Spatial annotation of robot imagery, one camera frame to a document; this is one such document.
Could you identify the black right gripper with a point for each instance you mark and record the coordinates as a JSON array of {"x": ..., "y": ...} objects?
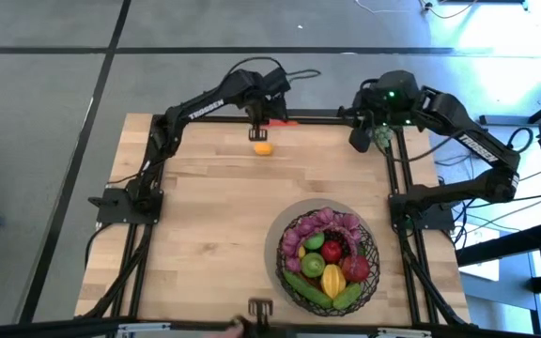
[{"x": 369, "y": 107}]

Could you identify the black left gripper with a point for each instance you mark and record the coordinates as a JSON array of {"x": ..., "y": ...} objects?
[{"x": 270, "y": 104}]

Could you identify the yellow-orange mango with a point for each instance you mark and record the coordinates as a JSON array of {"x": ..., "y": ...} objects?
[{"x": 263, "y": 149}]

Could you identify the large purple grape bunch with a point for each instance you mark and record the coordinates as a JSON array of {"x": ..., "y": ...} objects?
[{"x": 298, "y": 230}]

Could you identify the red apple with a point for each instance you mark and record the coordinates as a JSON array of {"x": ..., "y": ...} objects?
[
  {"x": 355, "y": 269},
  {"x": 331, "y": 251}
]

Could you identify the yellowish green apple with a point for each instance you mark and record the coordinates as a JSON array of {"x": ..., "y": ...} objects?
[{"x": 313, "y": 265}]

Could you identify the long dark green cucumber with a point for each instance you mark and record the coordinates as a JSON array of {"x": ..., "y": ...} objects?
[{"x": 307, "y": 289}]

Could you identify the yellow starfruit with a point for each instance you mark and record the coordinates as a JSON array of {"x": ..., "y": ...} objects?
[{"x": 333, "y": 281}]

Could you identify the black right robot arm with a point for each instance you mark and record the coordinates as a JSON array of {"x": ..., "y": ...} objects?
[{"x": 463, "y": 145}]

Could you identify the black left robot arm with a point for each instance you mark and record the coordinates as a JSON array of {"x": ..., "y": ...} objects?
[{"x": 195, "y": 110}]

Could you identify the black mounting bar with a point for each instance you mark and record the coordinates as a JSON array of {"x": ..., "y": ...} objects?
[{"x": 319, "y": 112}]

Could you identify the green grape bunch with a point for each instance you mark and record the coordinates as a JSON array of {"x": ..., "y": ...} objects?
[{"x": 383, "y": 135}]

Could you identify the grey round mat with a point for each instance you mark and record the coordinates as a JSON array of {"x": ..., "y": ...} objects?
[{"x": 270, "y": 244}]

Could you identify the black floor beam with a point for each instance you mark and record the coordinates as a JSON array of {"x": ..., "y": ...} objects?
[{"x": 510, "y": 241}]

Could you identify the person's hand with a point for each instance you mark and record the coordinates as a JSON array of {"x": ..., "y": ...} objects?
[{"x": 228, "y": 331}]

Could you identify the black crossbeam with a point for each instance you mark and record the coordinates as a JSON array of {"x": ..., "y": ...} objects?
[{"x": 40, "y": 328}]

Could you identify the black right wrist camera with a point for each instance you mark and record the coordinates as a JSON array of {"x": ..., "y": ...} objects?
[{"x": 360, "y": 139}]

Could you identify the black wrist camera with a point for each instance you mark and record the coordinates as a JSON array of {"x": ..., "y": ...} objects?
[
  {"x": 277, "y": 81},
  {"x": 360, "y": 139}
]

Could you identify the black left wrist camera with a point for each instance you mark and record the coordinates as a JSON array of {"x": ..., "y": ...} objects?
[{"x": 277, "y": 81}]

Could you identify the silver corner bracket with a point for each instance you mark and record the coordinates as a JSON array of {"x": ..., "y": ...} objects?
[
  {"x": 404, "y": 333},
  {"x": 143, "y": 328}
]

